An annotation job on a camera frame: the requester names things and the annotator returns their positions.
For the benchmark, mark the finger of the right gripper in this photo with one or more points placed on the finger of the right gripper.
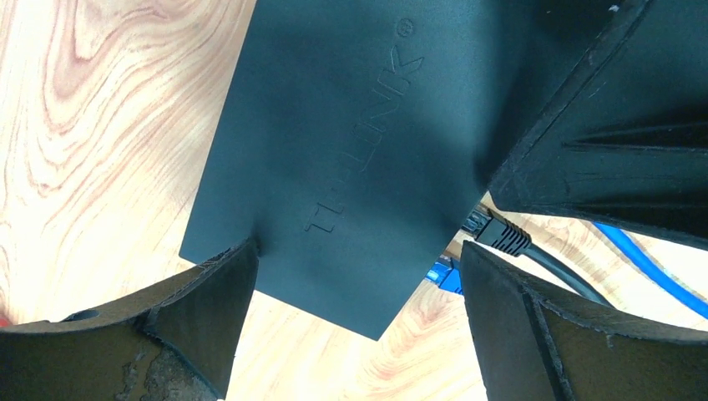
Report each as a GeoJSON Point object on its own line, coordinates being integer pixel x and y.
{"type": "Point", "coordinates": [621, 138]}

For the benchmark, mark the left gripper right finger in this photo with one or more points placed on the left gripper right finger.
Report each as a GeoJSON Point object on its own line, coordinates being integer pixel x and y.
{"type": "Point", "coordinates": [537, 341]}

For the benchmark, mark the black network switch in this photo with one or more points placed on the black network switch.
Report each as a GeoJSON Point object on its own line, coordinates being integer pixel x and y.
{"type": "Point", "coordinates": [357, 136]}

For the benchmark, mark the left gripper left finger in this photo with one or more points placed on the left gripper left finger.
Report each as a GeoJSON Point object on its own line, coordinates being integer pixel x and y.
{"type": "Point", "coordinates": [174, 340]}

